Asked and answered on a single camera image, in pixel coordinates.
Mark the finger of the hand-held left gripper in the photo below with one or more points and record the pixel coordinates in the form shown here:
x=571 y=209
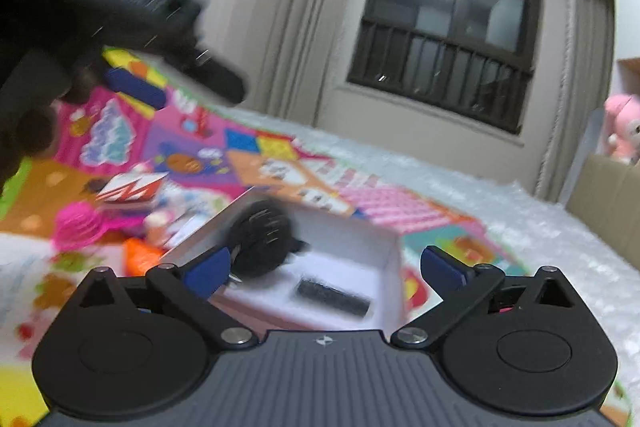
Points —
x=137 y=88
x=215 y=74

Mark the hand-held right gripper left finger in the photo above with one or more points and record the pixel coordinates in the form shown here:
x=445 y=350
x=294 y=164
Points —
x=207 y=274

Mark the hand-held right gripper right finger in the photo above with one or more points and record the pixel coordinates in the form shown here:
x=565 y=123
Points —
x=442 y=269

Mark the black plush toy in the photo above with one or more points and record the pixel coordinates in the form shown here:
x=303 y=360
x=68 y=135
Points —
x=262 y=239

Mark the pink comb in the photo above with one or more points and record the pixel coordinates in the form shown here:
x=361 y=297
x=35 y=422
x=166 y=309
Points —
x=77 y=222

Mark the colourful printed play mat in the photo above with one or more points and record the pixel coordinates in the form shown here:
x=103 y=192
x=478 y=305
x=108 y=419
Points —
x=125 y=142

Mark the orange packet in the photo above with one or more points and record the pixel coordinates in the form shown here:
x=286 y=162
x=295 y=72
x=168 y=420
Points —
x=142 y=254

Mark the red and white packet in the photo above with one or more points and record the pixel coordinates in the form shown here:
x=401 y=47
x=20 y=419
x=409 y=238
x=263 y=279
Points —
x=132 y=189

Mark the beige curtain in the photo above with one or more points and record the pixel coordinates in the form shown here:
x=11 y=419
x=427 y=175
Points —
x=580 y=82
x=310 y=17

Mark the black cylinder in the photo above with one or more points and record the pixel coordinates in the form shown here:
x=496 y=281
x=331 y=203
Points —
x=330 y=297

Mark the beige padded headboard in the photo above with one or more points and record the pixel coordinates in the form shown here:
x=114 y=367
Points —
x=605 y=202

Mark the pink plush toy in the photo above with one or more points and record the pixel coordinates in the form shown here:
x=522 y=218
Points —
x=625 y=127

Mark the dark barred window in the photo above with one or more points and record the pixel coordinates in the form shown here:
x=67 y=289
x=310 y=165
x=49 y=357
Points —
x=450 y=32

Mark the wooden shelf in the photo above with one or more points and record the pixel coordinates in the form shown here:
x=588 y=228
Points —
x=631 y=66

